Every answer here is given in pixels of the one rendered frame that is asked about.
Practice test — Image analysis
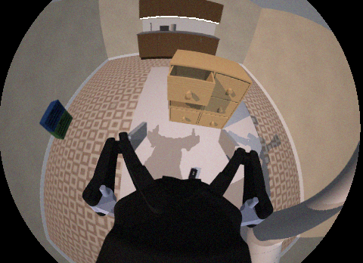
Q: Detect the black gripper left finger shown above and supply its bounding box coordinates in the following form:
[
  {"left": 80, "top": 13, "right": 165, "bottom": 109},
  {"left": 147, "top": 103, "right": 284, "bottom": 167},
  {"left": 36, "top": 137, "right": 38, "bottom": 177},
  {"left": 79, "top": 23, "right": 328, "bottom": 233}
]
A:
[{"left": 82, "top": 122, "right": 169, "bottom": 217}]

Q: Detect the small wooden chest of drawers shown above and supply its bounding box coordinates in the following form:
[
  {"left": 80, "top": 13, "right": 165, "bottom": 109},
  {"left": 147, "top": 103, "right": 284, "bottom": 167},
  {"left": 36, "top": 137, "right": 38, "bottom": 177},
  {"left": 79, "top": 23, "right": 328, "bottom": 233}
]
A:
[{"left": 169, "top": 50, "right": 253, "bottom": 129}]

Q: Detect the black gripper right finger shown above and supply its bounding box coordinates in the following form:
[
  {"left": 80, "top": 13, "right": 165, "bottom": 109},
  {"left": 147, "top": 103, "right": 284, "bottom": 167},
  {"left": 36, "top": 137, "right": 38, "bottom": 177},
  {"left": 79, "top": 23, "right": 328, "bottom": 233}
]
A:
[{"left": 192, "top": 129, "right": 274, "bottom": 227}]

